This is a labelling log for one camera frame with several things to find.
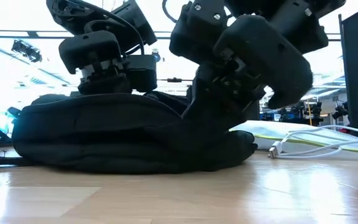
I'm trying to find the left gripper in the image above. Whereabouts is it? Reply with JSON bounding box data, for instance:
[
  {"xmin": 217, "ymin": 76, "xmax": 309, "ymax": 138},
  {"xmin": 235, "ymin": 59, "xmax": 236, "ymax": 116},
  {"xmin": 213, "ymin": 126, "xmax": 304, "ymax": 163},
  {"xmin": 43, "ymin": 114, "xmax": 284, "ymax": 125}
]
[{"xmin": 58, "ymin": 30, "xmax": 132, "ymax": 95}]

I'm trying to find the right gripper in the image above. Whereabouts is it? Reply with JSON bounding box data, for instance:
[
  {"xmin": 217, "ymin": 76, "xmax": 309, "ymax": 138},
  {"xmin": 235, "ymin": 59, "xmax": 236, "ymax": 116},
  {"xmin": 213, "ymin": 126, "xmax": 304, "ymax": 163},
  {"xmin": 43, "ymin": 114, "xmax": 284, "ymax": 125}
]
[{"xmin": 185, "ymin": 14, "xmax": 313, "ymax": 125}]

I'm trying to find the black backpack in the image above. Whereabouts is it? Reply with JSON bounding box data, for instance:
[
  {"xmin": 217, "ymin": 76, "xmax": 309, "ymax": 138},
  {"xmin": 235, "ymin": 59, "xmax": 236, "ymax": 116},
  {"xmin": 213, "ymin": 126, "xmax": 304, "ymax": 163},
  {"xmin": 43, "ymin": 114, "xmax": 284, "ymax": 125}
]
[{"xmin": 0, "ymin": 90, "xmax": 259, "ymax": 174}]

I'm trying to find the clear pouch green edge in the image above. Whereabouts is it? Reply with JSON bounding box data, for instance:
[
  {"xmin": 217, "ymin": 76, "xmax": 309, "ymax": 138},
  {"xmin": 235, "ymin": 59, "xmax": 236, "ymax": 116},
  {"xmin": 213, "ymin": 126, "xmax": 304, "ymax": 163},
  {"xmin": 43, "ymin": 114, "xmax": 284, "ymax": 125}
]
[{"xmin": 230, "ymin": 120, "xmax": 358, "ymax": 156}]

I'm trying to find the white USB cable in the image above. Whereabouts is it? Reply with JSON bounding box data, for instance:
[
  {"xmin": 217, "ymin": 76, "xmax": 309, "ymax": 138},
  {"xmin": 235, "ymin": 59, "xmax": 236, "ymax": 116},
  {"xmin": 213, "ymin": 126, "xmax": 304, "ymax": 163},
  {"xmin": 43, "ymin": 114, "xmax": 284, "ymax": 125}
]
[{"xmin": 268, "ymin": 124, "xmax": 358, "ymax": 160}]

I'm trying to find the black hanging ceiling fixture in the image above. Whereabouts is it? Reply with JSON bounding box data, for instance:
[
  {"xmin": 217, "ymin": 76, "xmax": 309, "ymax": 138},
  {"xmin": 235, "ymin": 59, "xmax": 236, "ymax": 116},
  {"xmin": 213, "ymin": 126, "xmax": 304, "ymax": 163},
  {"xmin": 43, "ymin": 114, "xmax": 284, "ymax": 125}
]
[{"xmin": 11, "ymin": 39, "xmax": 42, "ymax": 63}]

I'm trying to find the black robot workstation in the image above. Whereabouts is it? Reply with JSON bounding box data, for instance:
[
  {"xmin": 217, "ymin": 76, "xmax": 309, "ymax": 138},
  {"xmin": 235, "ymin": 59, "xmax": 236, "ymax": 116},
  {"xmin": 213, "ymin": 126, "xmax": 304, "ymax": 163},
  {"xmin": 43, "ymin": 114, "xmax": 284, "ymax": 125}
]
[
  {"xmin": 278, "ymin": 101, "xmax": 324, "ymax": 125},
  {"xmin": 332, "ymin": 99, "xmax": 349, "ymax": 121}
]

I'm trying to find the yellow pole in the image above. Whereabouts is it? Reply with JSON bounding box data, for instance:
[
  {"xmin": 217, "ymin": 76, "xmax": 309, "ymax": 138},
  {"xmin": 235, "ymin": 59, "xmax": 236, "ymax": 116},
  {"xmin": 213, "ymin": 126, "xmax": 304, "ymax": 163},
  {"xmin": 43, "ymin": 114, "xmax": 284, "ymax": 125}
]
[{"xmin": 306, "ymin": 99, "xmax": 313, "ymax": 125}]

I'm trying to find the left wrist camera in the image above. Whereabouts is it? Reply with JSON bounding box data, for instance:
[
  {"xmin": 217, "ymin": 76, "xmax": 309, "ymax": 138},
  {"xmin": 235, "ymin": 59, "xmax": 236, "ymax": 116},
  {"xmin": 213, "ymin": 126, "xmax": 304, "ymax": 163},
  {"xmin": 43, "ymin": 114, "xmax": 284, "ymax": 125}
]
[{"xmin": 122, "ymin": 54, "xmax": 158, "ymax": 93}]

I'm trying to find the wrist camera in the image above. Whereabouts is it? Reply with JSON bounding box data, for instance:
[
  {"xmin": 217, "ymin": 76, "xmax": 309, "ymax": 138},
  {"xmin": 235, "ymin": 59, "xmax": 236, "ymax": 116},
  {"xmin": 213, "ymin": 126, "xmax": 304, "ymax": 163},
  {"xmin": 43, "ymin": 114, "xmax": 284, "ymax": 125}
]
[
  {"xmin": 169, "ymin": 0, "xmax": 228, "ymax": 65},
  {"xmin": 122, "ymin": 54, "xmax": 158, "ymax": 93}
]

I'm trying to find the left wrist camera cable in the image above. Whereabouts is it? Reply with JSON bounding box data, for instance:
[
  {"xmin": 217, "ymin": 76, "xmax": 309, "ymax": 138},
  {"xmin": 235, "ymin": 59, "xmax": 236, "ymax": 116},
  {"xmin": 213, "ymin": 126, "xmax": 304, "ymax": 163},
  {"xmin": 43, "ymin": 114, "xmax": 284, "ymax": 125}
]
[{"xmin": 68, "ymin": 0, "xmax": 145, "ymax": 57}]

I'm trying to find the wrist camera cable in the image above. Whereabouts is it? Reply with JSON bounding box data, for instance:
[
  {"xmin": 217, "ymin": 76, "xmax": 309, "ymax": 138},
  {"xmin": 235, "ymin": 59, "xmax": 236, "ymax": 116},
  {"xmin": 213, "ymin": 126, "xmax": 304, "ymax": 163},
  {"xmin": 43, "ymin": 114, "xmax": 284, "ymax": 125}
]
[
  {"xmin": 68, "ymin": 0, "xmax": 145, "ymax": 57},
  {"xmin": 162, "ymin": 0, "xmax": 180, "ymax": 24}
]

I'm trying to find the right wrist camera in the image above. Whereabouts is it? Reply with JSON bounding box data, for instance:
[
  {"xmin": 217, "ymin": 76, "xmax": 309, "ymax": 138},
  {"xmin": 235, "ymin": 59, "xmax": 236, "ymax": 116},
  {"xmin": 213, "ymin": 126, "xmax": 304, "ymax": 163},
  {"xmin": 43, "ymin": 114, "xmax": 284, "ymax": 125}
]
[{"xmin": 169, "ymin": 0, "xmax": 228, "ymax": 65}]

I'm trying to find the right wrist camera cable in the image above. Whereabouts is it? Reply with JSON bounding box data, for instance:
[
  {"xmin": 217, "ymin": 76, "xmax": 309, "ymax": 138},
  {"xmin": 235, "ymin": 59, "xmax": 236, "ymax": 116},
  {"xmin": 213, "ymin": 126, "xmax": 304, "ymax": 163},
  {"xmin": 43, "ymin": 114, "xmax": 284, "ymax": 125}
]
[{"xmin": 162, "ymin": 0, "xmax": 180, "ymax": 24}]

